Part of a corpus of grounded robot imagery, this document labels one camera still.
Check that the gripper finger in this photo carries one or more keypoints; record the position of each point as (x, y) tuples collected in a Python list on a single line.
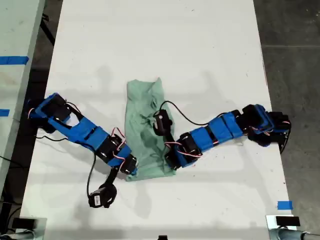
[(170, 167), (175, 170), (136, 171)]

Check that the pale green t-shirt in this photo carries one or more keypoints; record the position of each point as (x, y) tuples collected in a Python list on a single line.
[(140, 112)]

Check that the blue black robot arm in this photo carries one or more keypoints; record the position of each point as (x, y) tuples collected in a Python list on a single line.
[(82, 132), (220, 130)]

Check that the small black box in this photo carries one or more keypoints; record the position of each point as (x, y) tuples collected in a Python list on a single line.
[(163, 237), (23, 223), (287, 221)]

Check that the blue tape square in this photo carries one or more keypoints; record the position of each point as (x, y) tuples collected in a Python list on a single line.
[(285, 205)]

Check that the grey metal tube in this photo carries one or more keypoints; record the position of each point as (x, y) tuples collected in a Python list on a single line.
[(15, 235), (295, 235)]

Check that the dark flat box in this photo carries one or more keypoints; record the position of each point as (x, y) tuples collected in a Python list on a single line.
[(5, 212)]

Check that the short blue tape strip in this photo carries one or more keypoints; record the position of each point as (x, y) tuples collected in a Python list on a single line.
[(4, 113)]

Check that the long blue tape strip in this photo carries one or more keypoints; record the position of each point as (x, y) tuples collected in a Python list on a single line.
[(13, 60)]

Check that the black stand strut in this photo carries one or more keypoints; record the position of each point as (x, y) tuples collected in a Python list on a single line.
[(48, 31)]

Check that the pale side table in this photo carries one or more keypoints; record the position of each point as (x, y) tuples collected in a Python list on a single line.
[(15, 32)]

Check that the black camera stalk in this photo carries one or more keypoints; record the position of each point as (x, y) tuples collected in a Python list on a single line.
[(170, 140), (111, 176)]

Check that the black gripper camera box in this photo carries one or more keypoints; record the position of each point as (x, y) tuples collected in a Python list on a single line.
[(162, 121), (101, 197)]

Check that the shiny metal bracket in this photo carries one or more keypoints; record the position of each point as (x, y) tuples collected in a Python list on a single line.
[(270, 222), (41, 227)]

